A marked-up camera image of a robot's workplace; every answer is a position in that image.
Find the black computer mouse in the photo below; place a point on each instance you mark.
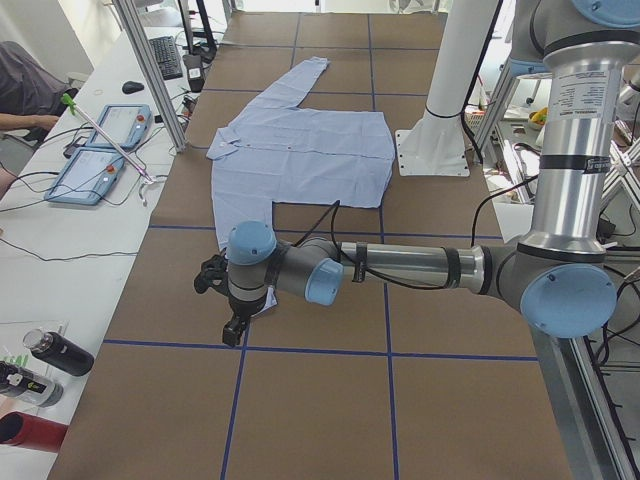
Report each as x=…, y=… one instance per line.
x=130, y=87

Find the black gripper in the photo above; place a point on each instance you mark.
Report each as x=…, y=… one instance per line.
x=241, y=310

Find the grey labelled bottle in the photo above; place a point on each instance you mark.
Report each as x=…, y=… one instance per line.
x=28, y=386

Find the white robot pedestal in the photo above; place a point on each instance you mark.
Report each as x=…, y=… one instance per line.
x=435, y=146

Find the aluminium frame post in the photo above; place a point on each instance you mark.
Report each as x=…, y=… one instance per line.
x=128, y=15

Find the blue teach pendant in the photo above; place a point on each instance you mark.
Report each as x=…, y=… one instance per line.
x=127, y=124
x=87, y=177

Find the black keyboard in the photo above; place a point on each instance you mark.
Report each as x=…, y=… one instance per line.
x=166, y=56

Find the light blue striped shirt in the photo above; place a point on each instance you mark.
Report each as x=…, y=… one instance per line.
x=276, y=152

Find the red cylinder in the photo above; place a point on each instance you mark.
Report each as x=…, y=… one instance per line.
x=31, y=432

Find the upper blue teach pendant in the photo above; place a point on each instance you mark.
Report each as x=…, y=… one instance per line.
x=127, y=124

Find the black water bottle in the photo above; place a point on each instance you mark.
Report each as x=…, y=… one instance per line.
x=55, y=350

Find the seated person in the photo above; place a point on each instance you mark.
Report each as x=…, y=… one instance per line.
x=30, y=95

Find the lower blue teach pendant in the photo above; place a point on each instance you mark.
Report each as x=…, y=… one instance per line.
x=87, y=177

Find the metal grabber stick green tip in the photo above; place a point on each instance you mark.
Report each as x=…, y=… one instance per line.
x=146, y=178

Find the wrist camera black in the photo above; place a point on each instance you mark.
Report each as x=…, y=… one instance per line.
x=213, y=275

